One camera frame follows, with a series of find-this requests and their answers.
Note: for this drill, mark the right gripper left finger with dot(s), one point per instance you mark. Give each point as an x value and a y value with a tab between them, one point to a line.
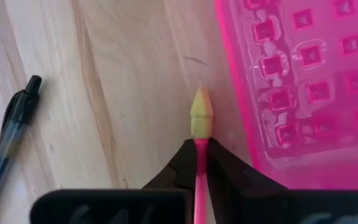
120	205

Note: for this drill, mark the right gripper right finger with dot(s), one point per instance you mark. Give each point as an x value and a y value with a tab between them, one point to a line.
275	205

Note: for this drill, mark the pink pencil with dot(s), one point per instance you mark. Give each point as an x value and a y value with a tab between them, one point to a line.
201	174

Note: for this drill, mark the black ballpoint pen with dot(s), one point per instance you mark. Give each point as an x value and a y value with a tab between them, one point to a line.
14	124

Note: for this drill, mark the pink perforated plastic lid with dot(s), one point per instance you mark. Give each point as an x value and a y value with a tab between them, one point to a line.
306	93

